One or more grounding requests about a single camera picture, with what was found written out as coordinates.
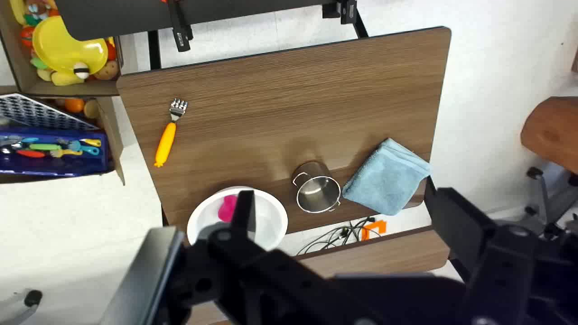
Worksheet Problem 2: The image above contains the brown cardboard box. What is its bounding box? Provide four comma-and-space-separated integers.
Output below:
0, 0, 125, 100

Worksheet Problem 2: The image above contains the yellow toy duck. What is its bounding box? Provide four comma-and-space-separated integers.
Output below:
30, 13, 113, 89

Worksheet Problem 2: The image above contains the blue box of toy cutlery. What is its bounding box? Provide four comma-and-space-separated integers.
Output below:
0, 94, 118, 181

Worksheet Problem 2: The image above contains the white round plate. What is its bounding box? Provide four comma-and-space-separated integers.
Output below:
187, 185, 292, 253

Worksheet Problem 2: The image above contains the pink object in bowl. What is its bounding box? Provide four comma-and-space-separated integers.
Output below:
218, 194, 241, 224

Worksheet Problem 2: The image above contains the grey chair base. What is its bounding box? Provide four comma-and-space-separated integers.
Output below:
525, 165, 578, 239

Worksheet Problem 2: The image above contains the small orange plastic part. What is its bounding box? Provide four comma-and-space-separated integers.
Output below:
360, 219, 389, 244

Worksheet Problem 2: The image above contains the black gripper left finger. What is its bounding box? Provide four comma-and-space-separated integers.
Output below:
207, 188, 286, 259

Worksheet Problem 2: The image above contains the light blue towel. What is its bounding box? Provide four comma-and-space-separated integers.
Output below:
342, 138, 434, 217

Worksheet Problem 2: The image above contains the small stainless steel pot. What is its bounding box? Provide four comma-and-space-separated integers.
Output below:
292, 159, 346, 215

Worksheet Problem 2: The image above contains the brown wooden chair seat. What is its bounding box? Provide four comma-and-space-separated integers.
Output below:
519, 96, 578, 177

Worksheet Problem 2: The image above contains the fork with yellow handle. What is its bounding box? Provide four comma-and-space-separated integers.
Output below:
153, 98, 192, 170

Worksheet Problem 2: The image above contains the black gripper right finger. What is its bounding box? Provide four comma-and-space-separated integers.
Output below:
423, 176, 501, 282

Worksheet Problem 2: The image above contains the small orange toy fruit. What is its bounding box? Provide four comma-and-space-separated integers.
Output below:
62, 96, 87, 118

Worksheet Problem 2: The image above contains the orange handled whisk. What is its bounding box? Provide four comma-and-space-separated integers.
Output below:
297, 215, 376, 259

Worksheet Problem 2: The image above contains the grey caster with black wheel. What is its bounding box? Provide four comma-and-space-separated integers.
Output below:
0, 288, 46, 325

